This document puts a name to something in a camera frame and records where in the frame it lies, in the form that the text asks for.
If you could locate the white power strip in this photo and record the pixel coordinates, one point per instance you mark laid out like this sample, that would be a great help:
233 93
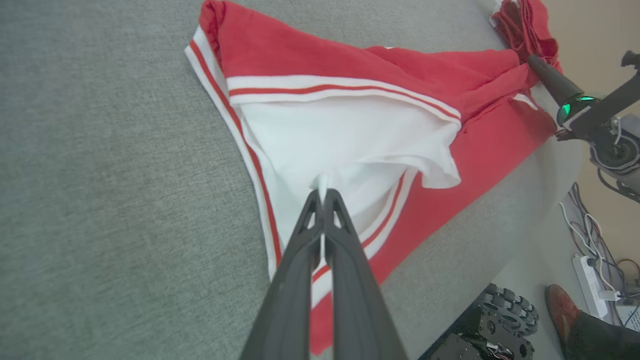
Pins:
590 287

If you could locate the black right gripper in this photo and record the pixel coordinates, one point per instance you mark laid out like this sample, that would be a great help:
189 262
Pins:
617 100

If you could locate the white box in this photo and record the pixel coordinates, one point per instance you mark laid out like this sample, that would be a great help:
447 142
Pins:
629 317

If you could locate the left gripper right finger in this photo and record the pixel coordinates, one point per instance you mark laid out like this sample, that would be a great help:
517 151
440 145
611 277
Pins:
355 300

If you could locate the red white numbered jersey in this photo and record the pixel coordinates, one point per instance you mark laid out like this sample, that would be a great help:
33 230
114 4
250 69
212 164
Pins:
350 135

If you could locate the brown shoe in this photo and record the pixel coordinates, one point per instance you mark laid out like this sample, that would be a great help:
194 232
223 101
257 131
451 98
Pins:
562 310

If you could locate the white plug adapter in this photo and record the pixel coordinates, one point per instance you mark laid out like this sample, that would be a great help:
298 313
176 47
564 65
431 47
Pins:
609 295

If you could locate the dark trouser leg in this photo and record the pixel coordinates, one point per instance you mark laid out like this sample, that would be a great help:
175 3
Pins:
605 340

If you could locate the plain red garment white hem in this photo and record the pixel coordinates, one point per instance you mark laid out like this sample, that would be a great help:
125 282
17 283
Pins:
530 25

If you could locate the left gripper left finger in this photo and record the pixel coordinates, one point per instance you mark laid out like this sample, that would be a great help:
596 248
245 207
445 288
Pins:
290 300

